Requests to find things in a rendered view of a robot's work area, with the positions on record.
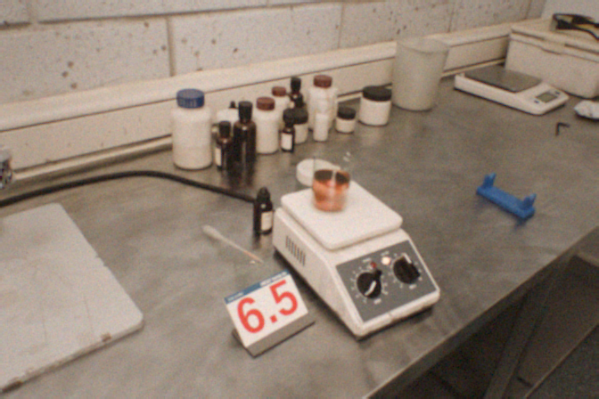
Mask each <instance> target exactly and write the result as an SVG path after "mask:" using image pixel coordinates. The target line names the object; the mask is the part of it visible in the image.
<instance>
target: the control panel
mask: <svg viewBox="0 0 599 399"><path fill-rule="evenodd" d="M404 254H406V255H408V256H409V258H410V259H411V261H412V262H413V264H414V266H415V267H416V269H418V270H419V273H420V274H421V277H420V278H418V279H416V280H415V281H413V282H411V283H404V282H402V281H400V280H399V279H398V278H397V277H395V275H394V273H393V264H394V262H395V261H397V260H399V258H400V257H402V256H403V255H404ZM385 257H387V258H388V259H389V262H388V263H387V264H385V263H384V262H383V258H385ZM372 262H374V263H376V264H377V266H376V268H372V267H371V266H370V263H372ZM335 267H336V270H337V273H338V275H339V276H340V278H341V281H342V283H343V285H344V287H345V289H346V290H347V292H348V294H349V297H350V299H351V301H352V303H353V305H355V307H356V309H357V311H358V314H359V316H360V318H361V320H362V322H368V321H370V320H372V319H375V318H377V317H379V316H381V315H384V314H385V313H387V312H388V311H391V310H393V309H395V308H398V307H401V306H402V305H405V304H408V303H410V302H412V301H414V300H417V299H419V298H421V297H425V296H427V295H429V294H431V292H433V291H435V290H436V287H435V285H434V283H433V282H432V280H431V278H430V276H429V274H428V273H427V271H426V269H425V267H424V265H423V263H422V261H421V259H420V258H419V257H418V255H416V253H415V252H414V248H413V246H412V245H411V243H410V241H409V240H403V241H401V242H398V243H395V244H392V245H389V246H387V247H384V248H380V249H377V251H374V252H371V253H369V254H366V255H363V256H360V257H357V258H353V259H350V260H348V261H346V262H343V263H340V264H337V265H335ZM376 269H381V270H382V277H381V282H382V293H381V294H380V295H379V296H378V297H377V298H367V297H364V296H363V295H362V294H361V292H360V291H359V289H358V287H357V278H358V276H359V275H360V274H362V273H373V271H375V270H376Z"/></svg>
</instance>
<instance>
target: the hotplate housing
mask: <svg viewBox="0 0 599 399"><path fill-rule="evenodd" d="M403 240H409V241H410V243H411V245H412V246H413V248H414V252H415V253H416V255H418V257H419V258H420V259H421V261H422V263H423V265H424V267H425V269H426V271H427V273H428V274H429V276H430V278H431V280H432V282H433V283H434V285H435V287H436V290H435V291H433V292H431V294H429V295H427V296H425V297H421V298H419V299H417V300H414V301H412V302H410V303H408V304H405V305H402V306H401V307H398V308H395V309H393V310H391V311H388V312H387V313H385V314H384V315H381V316H379V317H377V318H375V319H372V320H370V321H368V322H362V320H361V318H360V316H359V314H358V311H357V309H356V307H355V305H353V303H352V301H351V299H350V297H349V294H348V292H347V290H346V289H345V287H344V285H343V283H342V281H341V278H340V276H339V275H338V273H337V270H336V267H335V265H337V264H340V263H343V262H346V261H348V260H350V259H353V258H357V257H361V256H363V255H366V254H369V253H371V252H374V251H377V249H380V248H384V247H387V246H389V245H392V244H395V243H398V242H401V241H403ZM273 243H274V244H275V249H276V251H277V252H278V254H279V255H280V256H281V257H282V258H283V259H284V260H285V261H286V263H287V264H288V265H289V266H291V267H292V268H293V269H294V270H295V273H296V274H297V275H298V276H299V277H300V278H301V279H302V280H303V281H304V282H305V283H306V284H307V285H308V286H309V287H310V288H311V289H312V290H313V291H314V292H315V294H316V295H317V296H318V297H319V298H320V300H321V301H322V302H323V303H324V304H325V305H326V306H327V307H328V309H329V310H330V311H331V312H332V313H333V314H334V315H335V316H336V317H337V319H338V320H339V321H340V322H341V323H342V324H343V325H344V326H345V328H346V329H347V330H348V331H349V332H350V333H351V334H352V336H353V338H355V339H356V340H360V339H362V338H365V337H367V336H370V334H372V333H374V332H376V331H378V330H382V329H384V328H386V327H388V326H390V325H391V324H394V323H397V322H400V321H402V320H404V319H406V318H408V317H410V316H412V315H414V314H415V313H419V312H421V311H422V310H424V309H426V308H428V307H431V306H433V305H435V302H436V301H439V291H440V289H439V287H437V285H436V283H435V282H434V280H433V279H432V277H431V275H430V273H429V270H428V269H427V267H426V265H425V263H424V262H423V260H422V258H421V257H420V255H419V253H418V251H416V249H415V247H414V245H413V243H412V241H411V240H410V239H409V237H408V235H407V234H406V233H405V232H403V231H402V229H401V228H400V227H398V228H394V229H391V231H388V232H384V233H381V234H378V235H375V236H372V237H369V238H366V239H363V240H359V241H356V242H352V243H349V244H347V245H345V246H342V247H339V248H327V247H325V246H324V245H323V244H322V243H321V242H319V241H318V240H317V239H316V238H315V237H314V236H313V235H312V234H310V233H309V232H308V231H307V229H306V228H305V227H304V226H303V225H302V224H301V223H300V222H299V221H298V220H297V219H296V218H295V217H294V216H292V215H290V214H289V213H288V212H287V211H286V210H285V209H284V207H280V208H278V209H277V210H276V211H275V219H274V237H273Z"/></svg>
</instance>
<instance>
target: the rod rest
mask: <svg viewBox="0 0 599 399"><path fill-rule="evenodd" d="M495 177H496V174H495V173H492V174H491V175H490V176H488V175H485V177H484V181H483V184H482V185H479V186H477V189H476V192H477V193H478V194H480V195H482V196H484V197H486V198H487V199H489V200H492V201H493V202H495V203H496V204H498V205H500V206H502V207H504V208H505V209H507V210H508V211H510V212H512V213H514V214H515V215H517V216H519V217H522V218H526V217H528V216H532V215H534V214H535V211H536V208H534V207H532V205H533V203H534V200H535V198H536V196H537V194H535V193H532V194H531V195H530V197H528V196H526V197H525V199H524V201H522V200H519V199H517V198H515V197H514V196H512V195H510V194H508V193H506V192H505V191H502V190H499V189H497V188H496V186H494V185H493V182H494V180H495Z"/></svg>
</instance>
